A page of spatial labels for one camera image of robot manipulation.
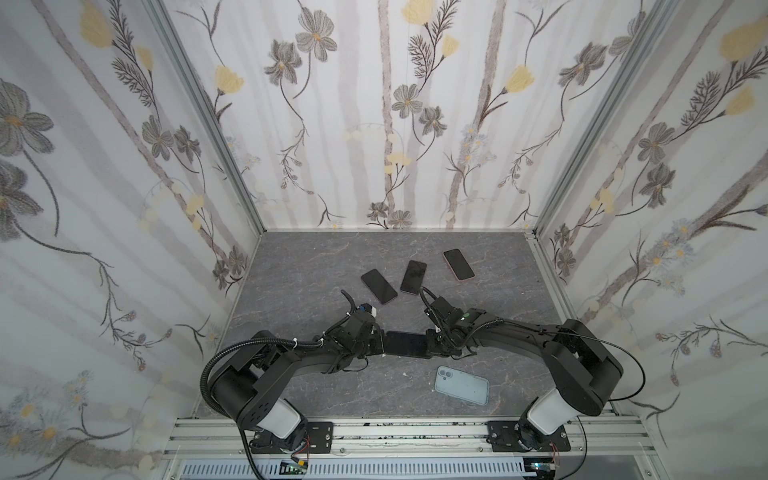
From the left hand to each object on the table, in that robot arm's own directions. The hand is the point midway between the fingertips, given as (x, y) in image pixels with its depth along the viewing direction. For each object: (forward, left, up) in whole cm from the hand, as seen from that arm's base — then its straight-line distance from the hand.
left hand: (384, 338), depth 90 cm
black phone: (-1, -4, 0) cm, 5 cm away
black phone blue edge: (+30, -29, -1) cm, 42 cm away
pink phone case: (+25, -26, 0) cm, 36 cm away
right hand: (-3, -11, +1) cm, 11 cm away
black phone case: (-6, -9, -1) cm, 10 cm away
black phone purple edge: (+19, +1, -2) cm, 19 cm away
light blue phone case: (-14, -21, -1) cm, 26 cm away
